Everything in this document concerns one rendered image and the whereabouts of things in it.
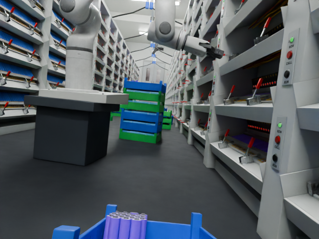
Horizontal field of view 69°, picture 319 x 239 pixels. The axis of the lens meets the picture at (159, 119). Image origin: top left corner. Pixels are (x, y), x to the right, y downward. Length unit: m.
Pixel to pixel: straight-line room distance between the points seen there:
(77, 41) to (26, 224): 0.78
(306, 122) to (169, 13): 0.64
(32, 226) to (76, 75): 0.70
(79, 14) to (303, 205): 1.02
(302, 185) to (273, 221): 0.11
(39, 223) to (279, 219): 0.53
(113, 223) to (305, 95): 0.45
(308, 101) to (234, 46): 0.76
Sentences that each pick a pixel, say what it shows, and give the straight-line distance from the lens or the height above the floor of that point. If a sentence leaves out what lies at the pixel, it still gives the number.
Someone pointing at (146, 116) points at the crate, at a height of 0.20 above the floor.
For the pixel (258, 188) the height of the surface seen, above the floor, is 0.10.
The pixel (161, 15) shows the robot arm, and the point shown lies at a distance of 0.97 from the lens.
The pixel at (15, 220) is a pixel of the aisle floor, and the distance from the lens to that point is 0.67.
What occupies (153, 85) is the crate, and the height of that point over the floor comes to 0.44.
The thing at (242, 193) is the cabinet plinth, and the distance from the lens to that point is 0.90.
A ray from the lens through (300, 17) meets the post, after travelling 0.62.
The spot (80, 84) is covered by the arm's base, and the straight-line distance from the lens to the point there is 1.13.
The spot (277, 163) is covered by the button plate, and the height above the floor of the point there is 0.19.
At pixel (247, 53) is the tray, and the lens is 0.89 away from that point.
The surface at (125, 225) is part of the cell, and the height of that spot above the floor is 0.09.
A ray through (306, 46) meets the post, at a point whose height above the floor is 0.45.
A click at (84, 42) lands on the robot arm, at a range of 1.15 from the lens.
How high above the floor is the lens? 0.30
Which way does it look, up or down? 4 degrees down
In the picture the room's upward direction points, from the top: 6 degrees clockwise
